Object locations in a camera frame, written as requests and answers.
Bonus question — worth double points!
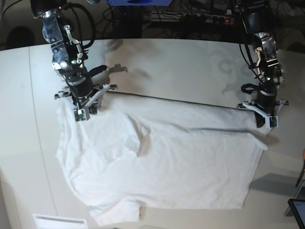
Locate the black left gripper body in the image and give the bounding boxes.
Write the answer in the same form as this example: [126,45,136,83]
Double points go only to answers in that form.
[254,109,278,128]

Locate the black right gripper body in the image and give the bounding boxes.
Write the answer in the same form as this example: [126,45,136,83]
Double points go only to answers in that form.
[72,89,102,115]

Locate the white T-shirt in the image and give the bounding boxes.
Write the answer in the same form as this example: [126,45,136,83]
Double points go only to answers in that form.
[56,93,270,226]

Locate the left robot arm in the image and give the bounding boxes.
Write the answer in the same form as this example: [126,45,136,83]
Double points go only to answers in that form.
[233,0,289,128]

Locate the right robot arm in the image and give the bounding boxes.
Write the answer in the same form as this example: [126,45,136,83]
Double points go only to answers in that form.
[30,0,110,121]

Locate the grey tablet stand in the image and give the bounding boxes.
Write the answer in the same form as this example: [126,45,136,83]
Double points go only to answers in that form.
[285,180,305,217]

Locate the dark tablet screen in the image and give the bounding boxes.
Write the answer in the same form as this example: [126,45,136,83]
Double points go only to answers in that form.
[288,199,305,229]

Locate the blue box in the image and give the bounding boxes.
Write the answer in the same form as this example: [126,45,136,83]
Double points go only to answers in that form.
[107,0,172,6]

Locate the black power strip red light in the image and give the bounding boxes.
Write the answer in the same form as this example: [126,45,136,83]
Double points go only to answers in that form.
[150,13,236,26]

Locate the white paper sheet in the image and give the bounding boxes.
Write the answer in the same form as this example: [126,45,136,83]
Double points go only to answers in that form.
[33,214,89,229]

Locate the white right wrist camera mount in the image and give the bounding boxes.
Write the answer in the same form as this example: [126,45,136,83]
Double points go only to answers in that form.
[54,84,118,122]

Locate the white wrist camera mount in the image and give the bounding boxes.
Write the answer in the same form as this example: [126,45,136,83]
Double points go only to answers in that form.
[237,99,289,126]
[54,84,118,122]

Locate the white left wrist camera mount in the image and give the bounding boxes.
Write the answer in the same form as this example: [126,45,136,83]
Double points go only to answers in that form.
[237,99,289,126]

